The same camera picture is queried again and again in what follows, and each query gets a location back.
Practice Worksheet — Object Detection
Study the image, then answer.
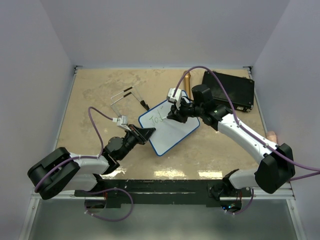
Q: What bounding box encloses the black hard case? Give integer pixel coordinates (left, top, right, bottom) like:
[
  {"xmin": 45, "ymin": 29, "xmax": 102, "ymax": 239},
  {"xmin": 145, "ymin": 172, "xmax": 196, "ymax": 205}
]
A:
[{"xmin": 202, "ymin": 71, "xmax": 255, "ymax": 112}]

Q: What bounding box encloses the black base frame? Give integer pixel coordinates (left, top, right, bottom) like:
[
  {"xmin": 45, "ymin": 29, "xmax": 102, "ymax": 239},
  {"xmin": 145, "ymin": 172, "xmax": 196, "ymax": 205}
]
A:
[{"xmin": 75, "ymin": 179, "xmax": 252, "ymax": 210}]

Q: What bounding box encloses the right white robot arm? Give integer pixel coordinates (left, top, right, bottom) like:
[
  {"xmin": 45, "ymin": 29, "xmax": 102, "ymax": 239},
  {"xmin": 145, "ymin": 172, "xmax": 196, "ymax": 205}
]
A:
[{"xmin": 166, "ymin": 84, "xmax": 296, "ymax": 197}]

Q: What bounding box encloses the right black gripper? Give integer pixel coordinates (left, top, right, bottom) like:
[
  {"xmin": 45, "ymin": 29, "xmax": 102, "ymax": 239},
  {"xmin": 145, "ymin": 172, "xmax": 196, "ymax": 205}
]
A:
[{"xmin": 167, "ymin": 96, "xmax": 204, "ymax": 124}]

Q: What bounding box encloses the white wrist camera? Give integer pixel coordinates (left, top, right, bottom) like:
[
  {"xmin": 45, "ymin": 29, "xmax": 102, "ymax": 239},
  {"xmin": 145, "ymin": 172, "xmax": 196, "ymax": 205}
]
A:
[
  {"xmin": 166, "ymin": 88, "xmax": 183, "ymax": 109},
  {"xmin": 112, "ymin": 115, "xmax": 130, "ymax": 131}
]

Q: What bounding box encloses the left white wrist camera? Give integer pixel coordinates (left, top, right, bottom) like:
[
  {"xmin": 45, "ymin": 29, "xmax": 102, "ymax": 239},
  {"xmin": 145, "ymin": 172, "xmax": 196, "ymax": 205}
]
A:
[{"xmin": 112, "ymin": 115, "xmax": 130, "ymax": 131}]

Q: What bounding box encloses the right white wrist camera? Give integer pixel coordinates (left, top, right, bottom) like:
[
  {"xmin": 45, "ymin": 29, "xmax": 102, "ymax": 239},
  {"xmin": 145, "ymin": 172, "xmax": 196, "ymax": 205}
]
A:
[{"xmin": 166, "ymin": 88, "xmax": 183, "ymax": 109}]

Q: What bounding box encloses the gold microphone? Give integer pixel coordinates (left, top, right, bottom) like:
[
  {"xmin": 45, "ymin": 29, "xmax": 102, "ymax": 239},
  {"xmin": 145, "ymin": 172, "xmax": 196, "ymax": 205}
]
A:
[{"xmin": 183, "ymin": 71, "xmax": 192, "ymax": 98}]

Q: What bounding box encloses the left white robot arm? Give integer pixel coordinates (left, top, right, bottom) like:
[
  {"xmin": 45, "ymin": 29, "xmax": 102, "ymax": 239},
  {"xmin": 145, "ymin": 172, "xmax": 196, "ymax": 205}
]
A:
[{"xmin": 27, "ymin": 124, "xmax": 156, "ymax": 200}]

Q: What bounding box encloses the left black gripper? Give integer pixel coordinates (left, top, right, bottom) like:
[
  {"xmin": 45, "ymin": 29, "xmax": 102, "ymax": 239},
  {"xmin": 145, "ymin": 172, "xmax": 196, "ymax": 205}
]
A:
[{"xmin": 118, "ymin": 124, "xmax": 156, "ymax": 161}]

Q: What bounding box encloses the blue framed whiteboard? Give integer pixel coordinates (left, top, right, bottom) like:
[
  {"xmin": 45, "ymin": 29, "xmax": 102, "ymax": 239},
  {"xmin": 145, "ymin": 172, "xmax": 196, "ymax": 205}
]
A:
[{"xmin": 138, "ymin": 100, "xmax": 200, "ymax": 157}]

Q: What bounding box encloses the wire whiteboard stand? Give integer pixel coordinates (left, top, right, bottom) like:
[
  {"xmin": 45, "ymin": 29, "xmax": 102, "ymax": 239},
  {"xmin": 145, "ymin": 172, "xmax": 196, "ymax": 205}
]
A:
[{"xmin": 110, "ymin": 86, "xmax": 151, "ymax": 118}]

